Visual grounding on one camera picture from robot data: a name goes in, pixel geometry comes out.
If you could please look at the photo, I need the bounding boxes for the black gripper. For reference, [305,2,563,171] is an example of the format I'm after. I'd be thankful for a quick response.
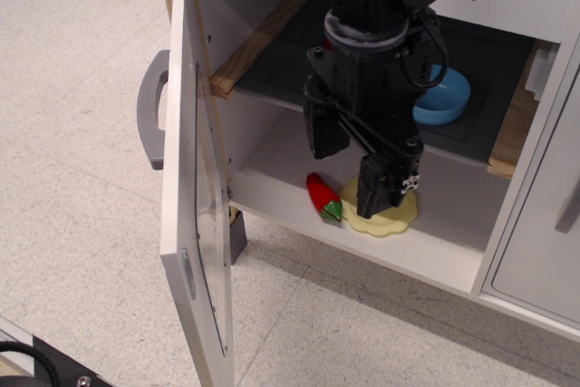
[304,26,439,218]

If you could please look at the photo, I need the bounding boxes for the white oven door with window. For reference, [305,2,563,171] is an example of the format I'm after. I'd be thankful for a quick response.
[159,0,235,386]

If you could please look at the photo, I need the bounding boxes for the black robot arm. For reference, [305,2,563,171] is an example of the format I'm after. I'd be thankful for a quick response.
[304,0,449,218]

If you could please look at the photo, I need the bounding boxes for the dark grey oven tray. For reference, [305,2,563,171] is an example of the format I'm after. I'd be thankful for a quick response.
[236,0,534,162]

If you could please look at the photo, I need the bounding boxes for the red toy chili pepper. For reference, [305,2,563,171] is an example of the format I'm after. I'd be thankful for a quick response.
[306,172,343,222]

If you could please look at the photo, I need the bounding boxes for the yellow toy flat food piece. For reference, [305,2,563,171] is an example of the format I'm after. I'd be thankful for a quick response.
[340,179,419,237]

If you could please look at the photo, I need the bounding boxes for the blue plastic bowl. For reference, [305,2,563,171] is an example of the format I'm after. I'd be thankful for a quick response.
[413,68,471,126]

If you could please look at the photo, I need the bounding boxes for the grey cabinet leg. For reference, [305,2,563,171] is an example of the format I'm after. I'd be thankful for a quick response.
[229,208,247,265]

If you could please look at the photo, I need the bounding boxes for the white toy kitchen cabinet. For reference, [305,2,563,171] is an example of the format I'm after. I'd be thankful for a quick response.
[150,0,579,352]

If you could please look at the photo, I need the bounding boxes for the white right cabinet door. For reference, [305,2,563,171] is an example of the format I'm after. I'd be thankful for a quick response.
[484,54,579,327]

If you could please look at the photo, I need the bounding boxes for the right wooden shelf rail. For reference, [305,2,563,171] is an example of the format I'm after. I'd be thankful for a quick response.
[487,40,552,179]

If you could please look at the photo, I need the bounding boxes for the wooden shelf rail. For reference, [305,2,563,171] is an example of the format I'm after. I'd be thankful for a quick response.
[209,0,310,100]
[487,40,552,179]

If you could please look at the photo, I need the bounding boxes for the left wooden shelf rail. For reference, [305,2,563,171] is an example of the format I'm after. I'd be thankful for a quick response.
[209,0,310,100]

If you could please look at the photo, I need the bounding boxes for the grey oven door handle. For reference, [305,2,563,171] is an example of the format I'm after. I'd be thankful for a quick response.
[136,50,170,170]

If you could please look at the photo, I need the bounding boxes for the grey right door handle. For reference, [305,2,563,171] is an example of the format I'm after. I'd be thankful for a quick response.
[555,179,580,234]

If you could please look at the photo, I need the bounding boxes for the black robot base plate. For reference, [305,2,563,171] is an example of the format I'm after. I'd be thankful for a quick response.
[0,335,114,387]

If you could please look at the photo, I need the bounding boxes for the black cable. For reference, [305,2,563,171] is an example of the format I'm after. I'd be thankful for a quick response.
[0,340,62,387]

